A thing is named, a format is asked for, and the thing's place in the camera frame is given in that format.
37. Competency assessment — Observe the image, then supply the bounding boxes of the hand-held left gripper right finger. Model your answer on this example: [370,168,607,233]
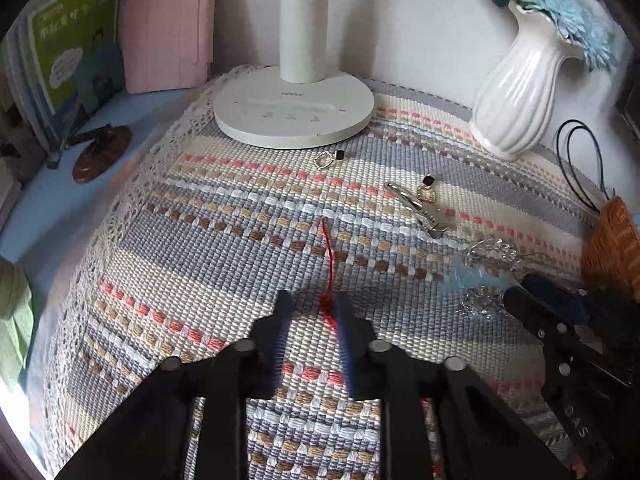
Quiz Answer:
[332,293,576,480]

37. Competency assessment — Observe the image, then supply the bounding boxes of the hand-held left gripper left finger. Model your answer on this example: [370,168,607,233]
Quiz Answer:
[55,290,296,480]

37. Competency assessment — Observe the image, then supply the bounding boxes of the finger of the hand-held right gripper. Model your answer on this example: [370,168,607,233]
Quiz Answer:
[502,286,640,386]
[522,274,640,331]

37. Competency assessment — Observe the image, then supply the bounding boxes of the light blue feather ornament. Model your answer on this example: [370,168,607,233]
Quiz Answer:
[449,254,513,295]

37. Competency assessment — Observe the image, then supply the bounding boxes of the brown wicker basket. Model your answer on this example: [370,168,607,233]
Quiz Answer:
[581,196,640,304]

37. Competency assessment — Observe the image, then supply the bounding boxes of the red string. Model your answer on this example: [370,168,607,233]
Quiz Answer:
[319,217,340,328]

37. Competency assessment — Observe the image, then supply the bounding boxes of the gold earring with black stud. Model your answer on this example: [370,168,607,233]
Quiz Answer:
[417,175,441,204]
[313,149,346,170]

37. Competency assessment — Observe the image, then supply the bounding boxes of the striped woven table mat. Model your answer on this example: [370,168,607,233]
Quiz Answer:
[42,65,608,480]

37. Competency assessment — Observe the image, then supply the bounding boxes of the silver hair clip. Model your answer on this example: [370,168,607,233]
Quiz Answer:
[385,182,449,239]

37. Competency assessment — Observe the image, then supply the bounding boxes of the white ribbed vase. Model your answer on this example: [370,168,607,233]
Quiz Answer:
[470,0,586,161]

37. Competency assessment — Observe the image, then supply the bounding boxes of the white desk lamp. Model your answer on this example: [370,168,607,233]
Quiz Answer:
[214,0,376,150]

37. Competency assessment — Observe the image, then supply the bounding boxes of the brown wooden stand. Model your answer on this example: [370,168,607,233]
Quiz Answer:
[60,124,134,184]

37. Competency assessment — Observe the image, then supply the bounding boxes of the green cloth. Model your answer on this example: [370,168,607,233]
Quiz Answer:
[0,257,37,387]

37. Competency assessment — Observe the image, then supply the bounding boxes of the blue and white artificial flowers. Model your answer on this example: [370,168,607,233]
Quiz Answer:
[462,0,621,72]

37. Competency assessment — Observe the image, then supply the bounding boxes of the pink folder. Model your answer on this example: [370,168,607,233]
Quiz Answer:
[122,0,221,95]

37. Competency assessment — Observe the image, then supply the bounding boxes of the green cover books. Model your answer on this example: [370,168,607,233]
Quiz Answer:
[0,0,126,168]

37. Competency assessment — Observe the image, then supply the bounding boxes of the clear bead bracelet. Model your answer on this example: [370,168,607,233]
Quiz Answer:
[460,237,517,267]
[461,287,505,319]

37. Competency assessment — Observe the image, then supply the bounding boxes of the black cord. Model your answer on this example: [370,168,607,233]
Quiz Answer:
[555,120,617,212]

